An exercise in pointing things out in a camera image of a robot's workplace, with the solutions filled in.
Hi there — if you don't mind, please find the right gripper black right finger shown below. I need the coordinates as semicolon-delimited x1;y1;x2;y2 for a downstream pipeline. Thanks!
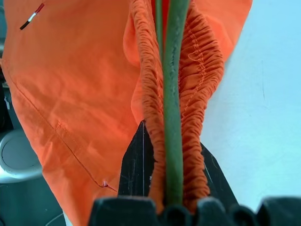
201;143;240;206

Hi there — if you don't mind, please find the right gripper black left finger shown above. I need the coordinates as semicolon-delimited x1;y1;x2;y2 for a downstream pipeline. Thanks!
117;120;155;196

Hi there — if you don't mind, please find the olive green wire hanger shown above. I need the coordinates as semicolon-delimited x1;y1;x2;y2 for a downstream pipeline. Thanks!
154;0;192;205

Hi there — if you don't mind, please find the orange garment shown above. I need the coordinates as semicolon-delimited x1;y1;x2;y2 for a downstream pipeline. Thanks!
0;0;253;226

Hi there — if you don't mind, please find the white round object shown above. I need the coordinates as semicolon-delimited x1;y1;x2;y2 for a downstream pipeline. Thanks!
0;129;44;184

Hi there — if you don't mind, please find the red white black wire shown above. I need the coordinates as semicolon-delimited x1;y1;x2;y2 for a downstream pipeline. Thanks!
19;2;46;31

